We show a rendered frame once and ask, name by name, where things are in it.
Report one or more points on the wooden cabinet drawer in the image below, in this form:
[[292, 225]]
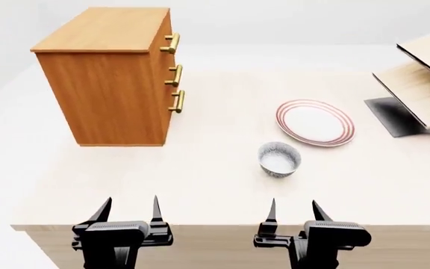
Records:
[[164, 74], [162, 28], [166, 120]]

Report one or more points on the wooden three-drawer cabinet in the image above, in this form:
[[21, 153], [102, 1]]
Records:
[[106, 92]]

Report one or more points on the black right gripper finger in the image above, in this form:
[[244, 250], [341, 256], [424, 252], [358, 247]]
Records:
[[320, 211], [271, 218]]

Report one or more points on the grey speckled ceramic bowl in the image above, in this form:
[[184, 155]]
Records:
[[279, 160]]

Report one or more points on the white plate with red rings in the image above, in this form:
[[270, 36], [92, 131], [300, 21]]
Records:
[[315, 123]]

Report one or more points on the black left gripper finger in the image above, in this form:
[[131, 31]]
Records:
[[103, 211], [156, 213]]

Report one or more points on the tilted wooden rack black base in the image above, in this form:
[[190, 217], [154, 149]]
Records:
[[420, 92]]

